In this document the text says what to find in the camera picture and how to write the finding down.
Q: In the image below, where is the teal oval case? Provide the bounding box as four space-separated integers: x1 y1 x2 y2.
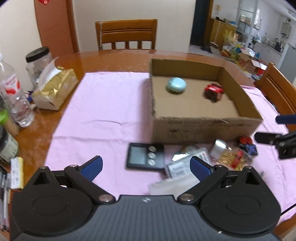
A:
166 77 186 93

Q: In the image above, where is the black digital timer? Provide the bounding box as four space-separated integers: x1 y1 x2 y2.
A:
126 143 165 171

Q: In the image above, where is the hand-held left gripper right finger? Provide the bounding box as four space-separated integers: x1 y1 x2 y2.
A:
177 156 270 205

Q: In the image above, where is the pink tablecloth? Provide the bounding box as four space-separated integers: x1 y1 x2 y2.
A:
44 72 296 223

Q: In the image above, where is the stack of booklets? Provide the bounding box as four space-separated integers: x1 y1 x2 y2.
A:
0 171 12 232

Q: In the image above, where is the clear plastic water bottle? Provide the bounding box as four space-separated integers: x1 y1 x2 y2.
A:
0 53 35 128

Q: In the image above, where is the red toy car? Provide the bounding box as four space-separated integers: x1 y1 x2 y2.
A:
203 84 225 102

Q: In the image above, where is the cardboard box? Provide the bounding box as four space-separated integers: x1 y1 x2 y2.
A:
149 58 263 144

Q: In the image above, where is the white translucent plastic box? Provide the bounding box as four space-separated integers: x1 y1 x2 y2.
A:
148 148 212 196

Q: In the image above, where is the green lid bottle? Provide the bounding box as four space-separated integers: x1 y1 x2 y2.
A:
0 109 20 138

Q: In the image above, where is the yellow flat box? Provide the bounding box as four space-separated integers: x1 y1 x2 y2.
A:
10 157 24 189

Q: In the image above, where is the clear jar with black lid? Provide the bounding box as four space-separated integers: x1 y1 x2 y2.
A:
25 47 54 90

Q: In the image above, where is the wall water heater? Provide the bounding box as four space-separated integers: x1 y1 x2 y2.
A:
281 22 292 37

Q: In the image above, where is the metal storage shelf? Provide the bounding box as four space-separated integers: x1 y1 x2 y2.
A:
238 8 255 43

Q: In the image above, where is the dark lid labelled jar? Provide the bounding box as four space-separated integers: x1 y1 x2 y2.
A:
0 126 19 164

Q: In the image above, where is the brown wooden door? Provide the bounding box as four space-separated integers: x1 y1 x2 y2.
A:
34 0 80 56

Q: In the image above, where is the pile of floor clutter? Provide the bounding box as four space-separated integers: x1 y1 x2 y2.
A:
209 30 269 80

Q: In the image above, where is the red and blue toy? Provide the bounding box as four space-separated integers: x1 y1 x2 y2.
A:
238 136 258 156

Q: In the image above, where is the gold tissue pack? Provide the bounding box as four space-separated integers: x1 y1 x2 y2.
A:
31 58 79 111

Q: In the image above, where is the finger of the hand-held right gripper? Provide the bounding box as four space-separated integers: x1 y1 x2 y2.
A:
275 114 296 125
254 132 283 145

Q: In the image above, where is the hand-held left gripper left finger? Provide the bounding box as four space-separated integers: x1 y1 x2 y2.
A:
24 156 116 205

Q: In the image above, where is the wooden chair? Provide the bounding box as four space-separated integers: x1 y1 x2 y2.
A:
254 62 296 121
95 19 158 51

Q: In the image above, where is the grey refrigerator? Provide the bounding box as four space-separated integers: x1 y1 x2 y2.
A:
279 44 296 84

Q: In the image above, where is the wooden cabinet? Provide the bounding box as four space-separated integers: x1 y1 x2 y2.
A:
209 19 237 47

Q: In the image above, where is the clear jar of gold pins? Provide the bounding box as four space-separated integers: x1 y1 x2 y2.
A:
209 139 253 171

